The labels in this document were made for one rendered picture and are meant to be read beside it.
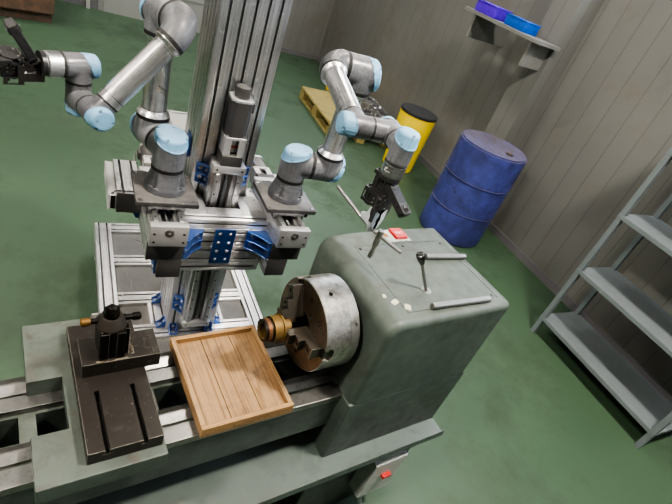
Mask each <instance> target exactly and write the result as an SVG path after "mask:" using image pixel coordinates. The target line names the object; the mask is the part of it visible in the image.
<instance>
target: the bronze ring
mask: <svg viewBox="0 0 672 504"><path fill-rule="evenodd" d="M287 329H292V323H291V320H290V319H289V318H286V319H284V317H283V316H282V315H281V314H280V313H276V314H275V315H271V316H267V317H266V318H262V319H259V321H258V323H257V332H258V336H259V338H260V340H261V341H262V342H277V341H278V342H283V341H284V340H285V339H286V336H287Z"/></svg>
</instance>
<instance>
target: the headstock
mask: <svg viewBox="0 0 672 504"><path fill-rule="evenodd" d="M401 230H402V231H403V232H404V233H405V234H406V235H407V236H408V237H409V238H410V239H411V241H399V242H391V243H392V244H394V245H395V246H396V247H397V248H399V249H400V250H401V251H402V253H401V254H399V253H398V252H396V251H395V250H394V249H393V248H391V247H390V246H389V245H388V244H386V243H385V242H384V241H383V240H382V239H381V241H380V243H379V245H378V247H376V249H375V253H374V255H373V257H372V258H368V257H367V255H368V253H369V251H370V250H371V248H372V246H373V245H372V243H373V241H374V238H375V236H376V235H375V234H374V233H373V232H362V233H351V234H341V235H333V236H330V237H328V238H326V239H325V240H323V241H322V243H321V244H320V246H319V248H318V251H317V253H316V256H315V259H314V261H313V264H312V267H311V269H310V272H309V275H316V274H326V273H332V274H335V275H337V276H339V277H340V278H341V279H342V280H343V281H344V282H345V283H346V284H347V285H348V287H349V288H350V290H351V292H352V294H353V296H354V298H355V301H356V304H357V308H358V312H359V319H360V337H359V343H358V346H357V349H356V352H355V354H354V355H353V357H352V358H351V359H350V360H349V361H348V362H347V363H345V364H342V365H337V366H333V367H329V368H328V369H329V371H330V373H331V374H332V376H333V378H334V379H335V381H336V383H337V384H338V386H339V388H340V389H341V391H342V393H343V395H344V396H345V398H346V400H347V401H348V402H349V403H350V404H352V405H357V404H360V403H364V402H367V401H370V400H373V399H377V398H380V397H383V396H387V395H390V394H393V393H397V392H400V391H403V390H407V389H410V388H413V387H416V386H420V385H423V384H426V383H430V382H433V381H436V380H440V379H443V378H446V377H449V376H453V375H456V374H459V373H462V372H463V371H464V370H465V368H466V367H467V366H468V364H469V363H470V361H471V360H472V358H473V357H474V356H475V354H476V353H477V351H478V350H479V349H480V347H481V346H482V344H483V343H484V342H485V340H486V339H487V337H488V336H489V335H490V333H491V332H492V330H493V329H494V328H495V326H496V325H497V323H498V322H499V321H500V319H501V318H502V316H503V315H504V313H505V312H506V311H507V309H508V307H509V303H508V301H507V300H506V299H505V298H504V297H503V296H502V295H501V294H500V293H499V292H498V291H497V290H496V289H495V288H494V287H493V286H492V285H491V284H490V283H489V282H488V281H487V280H486V279H485V278H484V277H483V276H482V275H481V274H479V273H478V272H477V271H476V270H475V269H474V268H473V267H472V266H471V265H470V264H469V263H468V262H467V261H466V260H465V259H426V260H425V264H424V268H425V275H426V281H427V288H429V289H430V290H431V293H430V294H426V293H424V292H423V291H422V290H421V288H422V287H424V285H423V278H422V272H421V266H420V264H419V263H418V261H417V259H416V253H417V252H420V251H423V252H425V254H459V253H458V252H457V251H456V250H455V249H454V248H453V247H452V246H451V245H450V244H449V243H448V242H447V241H446V240H445V239H444V238H443V237H442V236H441V235H440V234H439V233H438V232H437V231H436V230H435V229H434V228H422V229H401ZM322 268H323V269H322ZM320 271H321V272H320ZM382 294H385V295H386V297H387V298H383V295H382ZM483 296H490V297H491V301H490V302H485V303H477V304H470V305H462V306H455V307H448V308H440V309H431V307H430V304H431V303H434V302H443V301H451V300H459V299H467V298H475V297H483ZM394 299H397V300H398V301H399V303H397V304H396V305H394V304H392V303H391V301H392V300H394ZM405 304H408V305H411V311H410V310H407V309H405ZM368 344H369V345H368ZM370 346H371V347H372V348H371V347H370ZM364 348H365V349H364ZM360 352H361V353H360ZM364 354H365V355H366V356H365V355H364ZM367 355H368V356H367ZM370 355H371V356H370ZM361 358H362V359H361ZM365 358H366V359H365ZM357 359H358V360H357ZM363 359H364V360H363ZM358 361H359V362H358ZM366 362H368V363H366ZM356 366H357V368H356ZM359 368H360V369H359ZM358 370H359V371H358ZM352 371H353V372H352ZM358 372H359V373H358ZM361 375H362V376H361ZM355 377H356V378H355ZM359 377H360V378H359ZM354 379H355V380H356V381H357V382H356V381H355V380H354ZM357 379H358V380H357ZM349 382H350V383H349ZM352 382H353V383H352Z"/></svg>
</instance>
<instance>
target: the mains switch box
mask: <svg viewBox="0 0 672 504"><path fill-rule="evenodd" d="M407 456H408V453H407V452H406V450H404V451H401V452H399V453H396V454H394V455H391V456H389V457H386V458H384V459H381V460H379V461H376V462H374V463H371V464H369V465H366V466H364V467H361V468H359V469H357V471H356V472H355V474H354V476H353V477H352V479H351V480H350V482H349V485H350V487H351V489H352V491H353V493H354V494H355V496H356V498H357V502H358V504H362V497H363V495H365V494H367V493H369V492H372V491H374V490H376V489H378V488H381V487H383V486H385V485H387V484H388V482H389V481H390V479H391V478H392V477H393V475H394V474H395V472H396V471H397V470H398V468H399V467H400V466H401V464H402V463H403V461H404V460H405V459H406V457H407Z"/></svg>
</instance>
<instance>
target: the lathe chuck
mask: <svg viewBox="0 0 672 504"><path fill-rule="evenodd" d="M298 278H304V312H305V313H306V314H304V316H299V317H292V318H289V319H290V320H291V322H298V320H300V319H302V321H304V325H305V326H309V329H310V330H311V332H312V333H313V335H314V336H315V337H316V339H317V340H318V342H319V343H320V345H321V346H322V348H323V349H324V351H325V352H329V350H332V353H331V356H330V358H328V360H325V359H324V360H322V359H321V358H320V357H316V358H311V359H308V358H307V356H306V354H305V353H304V351H303V350H302V349H301V350H296V349H295V347H294V345H293V344H289V345H287V344H286V343H285V346H286V348H287V351H288V353H289V355H290V357H291V358H292V360H293V361H294V362H295V364H296V365H297V366H298V367H300V368H301V369H302V370H304V371H308V372H312V371H316V370H321V369H325V368H329V367H333V366H336V365H338V364H340V363H341V362H342V361H343V360H344V358H345V357H346V355H347V353H348V350H349V347H350V342H351V317H350V312H349V308H348V304H347V301H346V299H345V296H344V294H343V292H342V290H341V289H340V287H339V286H338V284H337V283H336V282H335V281H334V280H333V279H332V278H330V277H329V276H327V275H324V274H316V275H307V276H297V277H294V278H292V279H291V280H290V281H289V282H288V283H287V284H290V283H298ZM328 290H331V291H333V292H334V293H335V294H336V297H335V298H333V299H332V298H329V297H328V296H327V294H326V292H327V291H328ZM285 297H288V288H287V285H286V286H285V288H284V291H283V293H282V297H281V302H280V307H282V298H285Z"/></svg>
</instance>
